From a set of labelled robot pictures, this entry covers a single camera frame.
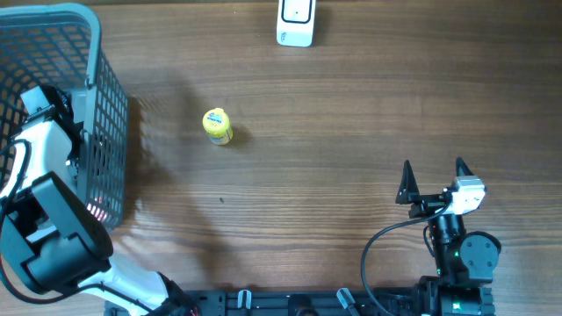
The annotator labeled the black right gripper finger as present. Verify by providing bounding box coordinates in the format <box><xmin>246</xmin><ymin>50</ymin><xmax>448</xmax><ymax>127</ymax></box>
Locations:
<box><xmin>395</xmin><ymin>160</ymin><xmax>420</xmax><ymax>205</ymax></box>
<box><xmin>456</xmin><ymin>157</ymin><xmax>474</xmax><ymax>177</ymax></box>

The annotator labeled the yellow capped bottle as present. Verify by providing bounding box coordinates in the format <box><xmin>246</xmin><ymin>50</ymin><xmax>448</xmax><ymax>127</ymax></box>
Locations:
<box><xmin>202</xmin><ymin>108</ymin><xmax>234</xmax><ymax>146</ymax></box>

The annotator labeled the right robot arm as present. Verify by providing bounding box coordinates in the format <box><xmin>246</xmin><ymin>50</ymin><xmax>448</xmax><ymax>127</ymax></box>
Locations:
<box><xmin>396</xmin><ymin>158</ymin><xmax>501</xmax><ymax>315</ymax></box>

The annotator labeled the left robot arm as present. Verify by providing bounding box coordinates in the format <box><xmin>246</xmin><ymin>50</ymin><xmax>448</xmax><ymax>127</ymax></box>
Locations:
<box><xmin>1</xmin><ymin>84</ymin><xmax>199</xmax><ymax>315</ymax></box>

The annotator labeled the white barcode scanner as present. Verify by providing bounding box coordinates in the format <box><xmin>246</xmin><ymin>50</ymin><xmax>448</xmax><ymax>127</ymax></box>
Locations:
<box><xmin>276</xmin><ymin>0</ymin><xmax>316</xmax><ymax>47</ymax></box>

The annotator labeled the grey plastic mesh basket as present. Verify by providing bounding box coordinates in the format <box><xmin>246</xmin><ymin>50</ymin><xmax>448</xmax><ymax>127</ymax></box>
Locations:
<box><xmin>1</xmin><ymin>4</ymin><xmax>129</xmax><ymax>230</ymax></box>

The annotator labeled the right camera cable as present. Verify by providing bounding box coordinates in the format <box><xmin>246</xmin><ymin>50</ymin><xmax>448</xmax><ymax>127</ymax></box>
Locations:
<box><xmin>360</xmin><ymin>202</ymin><xmax>453</xmax><ymax>316</ymax></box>

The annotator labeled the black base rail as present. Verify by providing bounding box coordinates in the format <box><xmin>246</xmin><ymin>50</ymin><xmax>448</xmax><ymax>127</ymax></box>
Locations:
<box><xmin>104</xmin><ymin>287</ymin><xmax>497</xmax><ymax>316</ymax></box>

